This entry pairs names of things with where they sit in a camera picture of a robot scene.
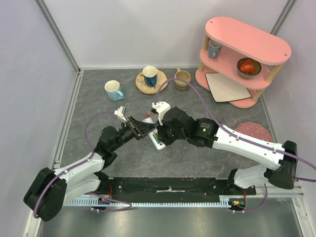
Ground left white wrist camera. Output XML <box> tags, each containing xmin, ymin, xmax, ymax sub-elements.
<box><xmin>114</xmin><ymin>106</ymin><xmax>127</xmax><ymax>122</ymax></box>

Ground purple cable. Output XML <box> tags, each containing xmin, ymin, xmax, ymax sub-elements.
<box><xmin>33</xmin><ymin>111</ymin><xmax>116</xmax><ymax>219</ymax></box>
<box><xmin>154</xmin><ymin>78</ymin><xmax>316</xmax><ymax>182</ymax></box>

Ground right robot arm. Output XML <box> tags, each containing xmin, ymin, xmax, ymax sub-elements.
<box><xmin>157</xmin><ymin>107</ymin><xmax>297</xmax><ymax>195</ymax></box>

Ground white square board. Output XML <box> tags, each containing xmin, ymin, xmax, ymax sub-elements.
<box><xmin>205</xmin><ymin>73</ymin><xmax>251</xmax><ymax>102</ymax></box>

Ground pink dotted plate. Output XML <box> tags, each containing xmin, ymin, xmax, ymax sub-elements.
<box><xmin>235</xmin><ymin>122</ymin><xmax>273</xmax><ymax>142</ymax></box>

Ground beige floral plate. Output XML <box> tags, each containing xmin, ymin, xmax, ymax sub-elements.
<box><xmin>134</xmin><ymin>68</ymin><xmax>169</xmax><ymax>95</ymax></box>

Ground dark blue mug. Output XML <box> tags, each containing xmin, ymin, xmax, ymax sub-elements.
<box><xmin>142</xmin><ymin>66</ymin><xmax>158</xmax><ymax>87</ymax></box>

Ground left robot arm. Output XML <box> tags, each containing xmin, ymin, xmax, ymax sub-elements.
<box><xmin>23</xmin><ymin>117</ymin><xmax>157</xmax><ymax>222</ymax></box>

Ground green battery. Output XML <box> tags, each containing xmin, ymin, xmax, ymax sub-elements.
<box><xmin>153</xmin><ymin>133</ymin><xmax>160</xmax><ymax>144</ymax></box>

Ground grey-blue mug on shelf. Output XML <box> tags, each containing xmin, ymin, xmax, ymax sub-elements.
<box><xmin>208</xmin><ymin>39</ymin><xmax>222</xmax><ymax>59</ymax></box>

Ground orange cup in bowl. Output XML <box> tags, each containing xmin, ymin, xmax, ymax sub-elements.
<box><xmin>239</xmin><ymin>59</ymin><xmax>255</xmax><ymax>74</ymax></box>

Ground grey patterned bowl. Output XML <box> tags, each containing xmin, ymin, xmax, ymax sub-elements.
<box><xmin>237</xmin><ymin>58</ymin><xmax>262</xmax><ymax>79</ymax></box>

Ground white remote control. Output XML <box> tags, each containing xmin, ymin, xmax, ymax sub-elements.
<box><xmin>143</xmin><ymin>117</ymin><xmax>166</xmax><ymax>150</ymax></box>

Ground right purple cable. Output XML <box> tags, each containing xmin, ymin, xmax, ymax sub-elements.
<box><xmin>154</xmin><ymin>78</ymin><xmax>316</xmax><ymax>182</ymax></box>

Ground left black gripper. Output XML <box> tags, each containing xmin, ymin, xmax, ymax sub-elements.
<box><xmin>111</xmin><ymin>116</ymin><xmax>157</xmax><ymax>151</ymax></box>

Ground light blue mug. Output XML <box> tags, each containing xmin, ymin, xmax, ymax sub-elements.
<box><xmin>104</xmin><ymin>80</ymin><xmax>124</xmax><ymax>102</ymax></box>

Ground grey cable duct rail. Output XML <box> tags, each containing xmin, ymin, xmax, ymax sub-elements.
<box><xmin>64</xmin><ymin>195</ymin><xmax>247</xmax><ymax>207</ymax></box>

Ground pink three-tier shelf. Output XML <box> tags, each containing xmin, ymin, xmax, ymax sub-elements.
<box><xmin>195</xmin><ymin>16</ymin><xmax>291</xmax><ymax>109</ymax></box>

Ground beige ceramic mug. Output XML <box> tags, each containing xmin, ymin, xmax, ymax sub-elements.
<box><xmin>174</xmin><ymin>68</ymin><xmax>191</xmax><ymax>90</ymax></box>

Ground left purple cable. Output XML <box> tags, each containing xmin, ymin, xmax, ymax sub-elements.
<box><xmin>33</xmin><ymin>111</ymin><xmax>116</xmax><ymax>219</ymax></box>

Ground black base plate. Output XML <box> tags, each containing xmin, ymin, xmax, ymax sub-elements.
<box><xmin>94</xmin><ymin>177</ymin><xmax>256</xmax><ymax>203</ymax></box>

